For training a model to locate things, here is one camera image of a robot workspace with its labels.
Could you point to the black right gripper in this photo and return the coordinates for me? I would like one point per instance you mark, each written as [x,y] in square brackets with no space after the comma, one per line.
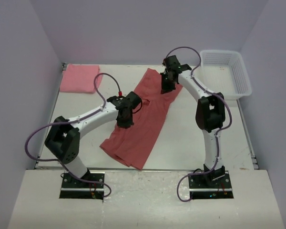
[168,85]

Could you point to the folded pink t shirt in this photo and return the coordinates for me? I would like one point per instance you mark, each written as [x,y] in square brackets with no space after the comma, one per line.
[78,78]

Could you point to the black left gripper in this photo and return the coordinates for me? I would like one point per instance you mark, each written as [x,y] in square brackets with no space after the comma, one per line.
[124,119]

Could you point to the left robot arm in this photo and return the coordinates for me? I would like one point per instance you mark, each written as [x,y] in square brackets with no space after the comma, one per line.
[63,139]

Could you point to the white plastic basket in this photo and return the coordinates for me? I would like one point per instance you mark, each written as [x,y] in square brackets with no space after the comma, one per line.
[224,71]

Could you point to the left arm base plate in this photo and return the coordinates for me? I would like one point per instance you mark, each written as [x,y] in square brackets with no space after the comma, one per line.
[72,188]

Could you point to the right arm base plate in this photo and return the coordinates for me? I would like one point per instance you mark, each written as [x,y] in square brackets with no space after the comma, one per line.
[201,188]

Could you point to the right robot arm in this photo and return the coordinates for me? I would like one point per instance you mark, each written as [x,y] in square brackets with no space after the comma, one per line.
[210,111]

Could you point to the red t shirt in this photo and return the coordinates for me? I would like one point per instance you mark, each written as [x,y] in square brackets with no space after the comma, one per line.
[132,147]

